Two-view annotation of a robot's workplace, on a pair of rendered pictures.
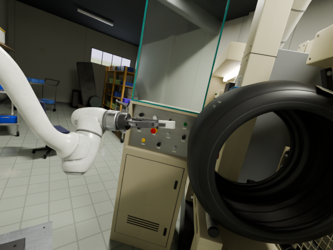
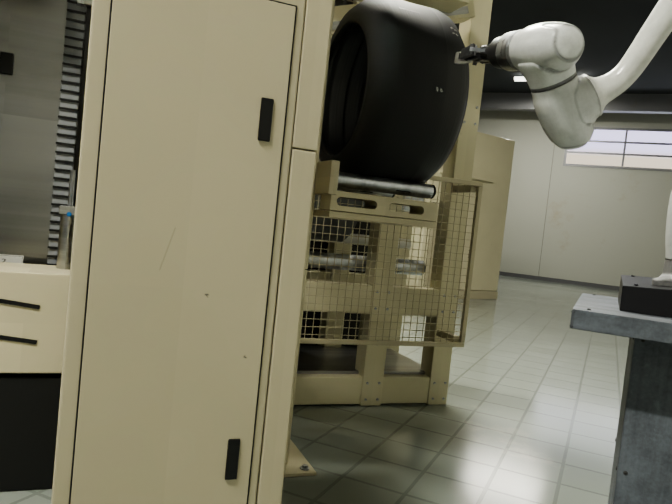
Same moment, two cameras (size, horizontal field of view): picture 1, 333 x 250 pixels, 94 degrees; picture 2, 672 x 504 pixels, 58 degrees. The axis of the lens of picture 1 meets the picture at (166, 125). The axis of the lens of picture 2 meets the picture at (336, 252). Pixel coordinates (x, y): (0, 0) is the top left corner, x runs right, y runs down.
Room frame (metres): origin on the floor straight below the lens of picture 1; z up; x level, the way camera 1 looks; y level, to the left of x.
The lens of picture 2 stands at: (1.65, 1.32, 0.78)
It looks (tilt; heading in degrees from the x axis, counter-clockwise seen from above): 3 degrees down; 242
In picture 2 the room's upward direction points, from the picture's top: 6 degrees clockwise
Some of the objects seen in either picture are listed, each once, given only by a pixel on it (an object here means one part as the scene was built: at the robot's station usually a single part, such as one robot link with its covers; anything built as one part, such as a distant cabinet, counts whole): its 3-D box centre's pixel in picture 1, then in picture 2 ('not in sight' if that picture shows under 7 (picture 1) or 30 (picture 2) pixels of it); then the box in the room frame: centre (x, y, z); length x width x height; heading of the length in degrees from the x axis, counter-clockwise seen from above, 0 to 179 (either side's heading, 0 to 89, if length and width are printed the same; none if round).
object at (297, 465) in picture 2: not in sight; (262, 456); (0.92, -0.42, 0.01); 0.27 x 0.27 x 0.02; 84
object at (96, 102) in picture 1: (93, 89); not in sight; (6.21, 3.13, 1.01); 1.23 x 1.19 x 2.02; 39
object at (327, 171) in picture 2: not in sight; (312, 179); (0.84, -0.43, 0.90); 0.40 x 0.03 x 0.10; 84
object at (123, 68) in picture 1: (117, 90); not in sight; (7.52, 2.61, 1.12); 2.42 x 0.67 x 2.23; 38
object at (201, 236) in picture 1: (204, 213); (379, 206); (0.68, -0.27, 0.83); 0.36 x 0.09 x 0.06; 174
